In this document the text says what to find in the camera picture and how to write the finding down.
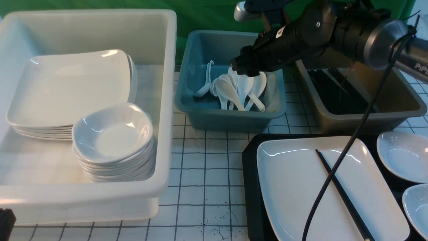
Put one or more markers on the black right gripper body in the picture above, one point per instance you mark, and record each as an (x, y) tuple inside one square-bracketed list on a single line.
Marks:
[(285, 41)]

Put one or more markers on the white soup spoon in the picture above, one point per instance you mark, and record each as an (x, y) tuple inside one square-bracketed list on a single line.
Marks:
[(225, 89)]

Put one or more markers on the white square rice plate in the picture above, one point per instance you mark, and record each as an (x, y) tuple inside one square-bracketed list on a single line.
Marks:
[(291, 176)]

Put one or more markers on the white bowl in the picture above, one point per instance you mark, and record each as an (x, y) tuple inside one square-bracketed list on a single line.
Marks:
[(405, 155), (112, 134), (415, 204)]

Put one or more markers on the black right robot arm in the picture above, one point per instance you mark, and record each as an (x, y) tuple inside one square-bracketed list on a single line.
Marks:
[(355, 29)]

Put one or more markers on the top stacked white square plate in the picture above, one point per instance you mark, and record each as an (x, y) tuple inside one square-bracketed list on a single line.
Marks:
[(58, 90)]

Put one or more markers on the brown plastic bin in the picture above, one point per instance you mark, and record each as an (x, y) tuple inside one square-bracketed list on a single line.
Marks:
[(397, 100)]

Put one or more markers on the black chopsticks pile in bin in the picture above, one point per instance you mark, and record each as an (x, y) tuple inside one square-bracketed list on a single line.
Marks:
[(336, 93)]

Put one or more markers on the white spoon right in bin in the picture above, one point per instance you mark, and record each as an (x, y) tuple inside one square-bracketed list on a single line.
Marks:
[(258, 87)]

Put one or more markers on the white spoon centre tall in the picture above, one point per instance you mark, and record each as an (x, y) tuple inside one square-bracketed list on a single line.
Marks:
[(244, 87)]

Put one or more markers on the green backdrop cloth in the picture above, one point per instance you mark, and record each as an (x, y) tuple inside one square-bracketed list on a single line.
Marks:
[(191, 14)]

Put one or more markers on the white spoon leaning left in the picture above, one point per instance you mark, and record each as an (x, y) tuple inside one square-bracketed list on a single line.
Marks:
[(201, 92)]

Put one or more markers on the teal plastic bin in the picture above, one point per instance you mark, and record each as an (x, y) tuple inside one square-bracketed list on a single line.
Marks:
[(204, 113)]

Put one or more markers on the large white plastic tub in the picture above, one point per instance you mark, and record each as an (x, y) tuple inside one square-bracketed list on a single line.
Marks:
[(41, 180)]

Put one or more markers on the stack of white bowls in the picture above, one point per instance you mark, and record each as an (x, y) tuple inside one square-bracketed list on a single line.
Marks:
[(138, 167)]

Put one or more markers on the stack of white square plates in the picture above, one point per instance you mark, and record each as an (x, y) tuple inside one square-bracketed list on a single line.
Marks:
[(65, 133)]

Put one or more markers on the black object bottom left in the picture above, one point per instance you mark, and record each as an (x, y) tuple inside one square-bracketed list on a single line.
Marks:
[(7, 222)]

